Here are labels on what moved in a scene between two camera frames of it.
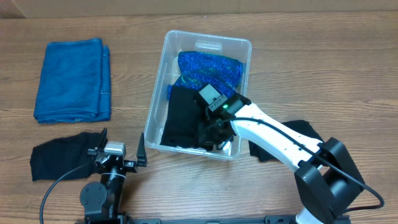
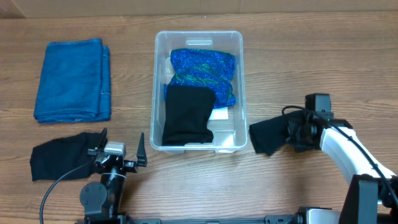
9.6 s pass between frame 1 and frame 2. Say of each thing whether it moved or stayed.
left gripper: stayed
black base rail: stayed
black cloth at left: stayed
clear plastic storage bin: moved
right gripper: moved
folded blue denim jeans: stayed
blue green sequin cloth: moved
